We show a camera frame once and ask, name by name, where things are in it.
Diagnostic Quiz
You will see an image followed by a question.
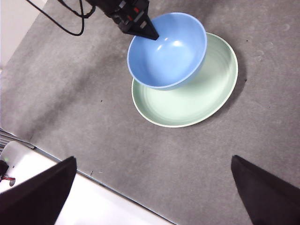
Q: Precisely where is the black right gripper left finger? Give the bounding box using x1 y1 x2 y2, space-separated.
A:
0 156 77 225

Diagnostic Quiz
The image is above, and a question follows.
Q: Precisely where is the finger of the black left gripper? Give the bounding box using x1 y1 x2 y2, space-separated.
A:
127 15 160 41

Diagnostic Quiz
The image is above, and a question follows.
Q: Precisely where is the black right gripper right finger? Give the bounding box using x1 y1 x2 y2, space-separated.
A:
231 154 300 225

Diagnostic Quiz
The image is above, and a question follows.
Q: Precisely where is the blue ribbed bowl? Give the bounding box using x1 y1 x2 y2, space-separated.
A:
127 12 208 91

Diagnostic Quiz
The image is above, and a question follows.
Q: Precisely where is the green round plate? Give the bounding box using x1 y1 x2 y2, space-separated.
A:
131 32 239 128

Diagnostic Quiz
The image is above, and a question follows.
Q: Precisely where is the white cylindrical device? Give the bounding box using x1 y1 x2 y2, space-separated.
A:
0 140 36 179

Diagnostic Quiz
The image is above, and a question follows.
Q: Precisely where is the grey ribbed grille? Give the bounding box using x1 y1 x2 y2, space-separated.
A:
0 128 36 150

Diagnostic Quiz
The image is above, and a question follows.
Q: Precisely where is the black cable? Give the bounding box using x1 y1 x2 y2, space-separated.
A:
25 0 85 37
58 0 96 19

